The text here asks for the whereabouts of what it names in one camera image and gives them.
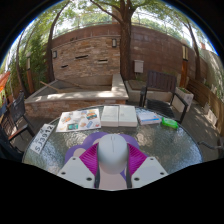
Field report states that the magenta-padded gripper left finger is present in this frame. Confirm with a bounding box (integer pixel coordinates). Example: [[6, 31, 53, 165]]
[[57, 142, 101, 190]]

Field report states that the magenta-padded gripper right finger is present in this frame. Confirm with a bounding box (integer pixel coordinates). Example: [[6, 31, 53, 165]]
[[125, 142, 169, 190]]

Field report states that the white computer mouse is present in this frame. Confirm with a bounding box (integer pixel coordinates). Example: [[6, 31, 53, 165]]
[[96, 133, 129, 175]]

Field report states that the purple paw-print mouse pad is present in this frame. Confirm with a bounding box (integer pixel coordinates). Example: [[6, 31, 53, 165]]
[[64, 131, 141, 191]]

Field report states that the white lettered label tag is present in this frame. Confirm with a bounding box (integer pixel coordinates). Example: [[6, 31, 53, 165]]
[[29, 123, 56, 155]]

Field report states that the colourful picture sheet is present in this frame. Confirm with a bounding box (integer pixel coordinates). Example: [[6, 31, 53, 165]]
[[55, 108, 102, 133]]

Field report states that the green plastic packet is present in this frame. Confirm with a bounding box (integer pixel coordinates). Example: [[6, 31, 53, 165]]
[[161, 116, 179, 130]]

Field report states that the white and blue booklet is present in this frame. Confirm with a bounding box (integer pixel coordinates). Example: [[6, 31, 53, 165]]
[[135, 109, 162, 126]]

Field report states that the white flat box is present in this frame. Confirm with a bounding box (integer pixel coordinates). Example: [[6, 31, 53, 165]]
[[100, 104, 139, 128]]

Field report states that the stone raised planter bed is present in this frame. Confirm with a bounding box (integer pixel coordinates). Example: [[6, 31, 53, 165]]
[[24, 73, 130, 120]]

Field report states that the white planter box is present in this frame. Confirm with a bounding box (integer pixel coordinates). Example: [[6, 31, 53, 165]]
[[173, 86, 195, 114]]

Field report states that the dark slatted garden chair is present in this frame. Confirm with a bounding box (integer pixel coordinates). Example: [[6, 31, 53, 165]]
[[138, 70, 189, 124]]

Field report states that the thin tree trunk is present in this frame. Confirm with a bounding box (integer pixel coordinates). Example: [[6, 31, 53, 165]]
[[45, 3, 72, 83], [186, 19, 203, 81]]

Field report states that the large tree trunk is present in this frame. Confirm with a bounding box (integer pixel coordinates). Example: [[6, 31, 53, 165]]
[[89, 0, 134, 81]]

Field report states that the white wall box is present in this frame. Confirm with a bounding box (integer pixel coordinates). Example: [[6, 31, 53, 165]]
[[133, 59, 145, 74]]

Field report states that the orange wooden lamp post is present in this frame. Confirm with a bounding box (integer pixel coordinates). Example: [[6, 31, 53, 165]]
[[181, 44, 190, 88]]

